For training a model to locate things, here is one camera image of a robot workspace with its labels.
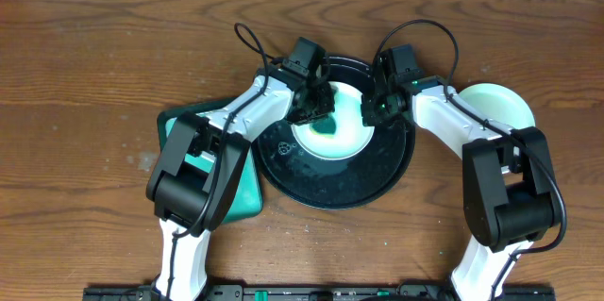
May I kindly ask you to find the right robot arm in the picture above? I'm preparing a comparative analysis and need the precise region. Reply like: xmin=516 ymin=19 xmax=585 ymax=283
xmin=361 ymin=44 xmax=567 ymax=300

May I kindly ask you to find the green rectangular tray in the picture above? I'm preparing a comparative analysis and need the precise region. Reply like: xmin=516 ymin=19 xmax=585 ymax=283
xmin=157 ymin=97 xmax=263 ymax=224

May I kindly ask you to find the dark green scrub sponge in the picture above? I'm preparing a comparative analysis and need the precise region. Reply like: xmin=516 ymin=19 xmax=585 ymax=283
xmin=310 ymin=116 xmax=337 ymax=137

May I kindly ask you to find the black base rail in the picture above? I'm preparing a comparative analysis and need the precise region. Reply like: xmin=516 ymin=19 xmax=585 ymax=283
xmin=83 ymin=283 xmax=556 ymax=301

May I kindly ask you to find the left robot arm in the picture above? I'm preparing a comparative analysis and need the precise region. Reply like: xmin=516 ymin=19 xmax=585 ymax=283
xmin=146 ymin=38 xmax=335 ymax=300

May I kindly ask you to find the mint plate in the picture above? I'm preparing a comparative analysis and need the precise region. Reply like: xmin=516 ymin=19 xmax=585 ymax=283
xmin=459 ymin=83 xmax=536 ymax=129

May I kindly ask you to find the white plate with green smear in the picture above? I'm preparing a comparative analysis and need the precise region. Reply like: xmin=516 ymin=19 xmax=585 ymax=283
xmin=292 ymin=81 xmax=375 ymax=160

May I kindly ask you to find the black round tray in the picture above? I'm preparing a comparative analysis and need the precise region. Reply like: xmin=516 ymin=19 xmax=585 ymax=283
xmin=252 ymin=55 xmax=415 ymax=209

